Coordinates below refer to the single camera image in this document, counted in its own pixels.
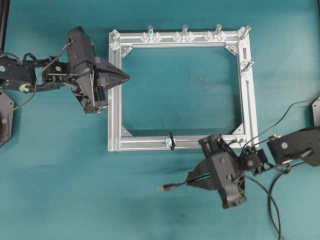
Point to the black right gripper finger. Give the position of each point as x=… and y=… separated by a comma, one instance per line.
x=215, y=147
x=205, y=176

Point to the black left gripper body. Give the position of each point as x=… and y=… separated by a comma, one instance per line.
x=81, y=55

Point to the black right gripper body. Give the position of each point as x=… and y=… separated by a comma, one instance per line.
x=230, y=190

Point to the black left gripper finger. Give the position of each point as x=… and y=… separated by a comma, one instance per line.
x=108, y=75
x=91, y=97

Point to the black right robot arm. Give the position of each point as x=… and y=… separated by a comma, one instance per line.
x=302, y=144

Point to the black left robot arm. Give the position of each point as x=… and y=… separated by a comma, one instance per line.
x=33, y=75

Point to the black zip tie loop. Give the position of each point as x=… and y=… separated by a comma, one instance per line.
x=171, y=141

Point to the clear post with blue band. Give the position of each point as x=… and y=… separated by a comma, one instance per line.
x=150, y=36

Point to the clear right side post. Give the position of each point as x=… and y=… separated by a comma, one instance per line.
x=246, y=65

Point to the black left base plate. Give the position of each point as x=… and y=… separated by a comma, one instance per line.
x=6, y=117

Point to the black vertical rail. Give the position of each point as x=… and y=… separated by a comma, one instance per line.
x=4, y=14

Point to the silver aluminium extrusion frame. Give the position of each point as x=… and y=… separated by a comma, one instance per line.
x=120, y=139

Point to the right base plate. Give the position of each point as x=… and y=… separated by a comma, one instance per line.
x=316, y=112

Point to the clear right top post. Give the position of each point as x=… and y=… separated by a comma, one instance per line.
x=216, y=35

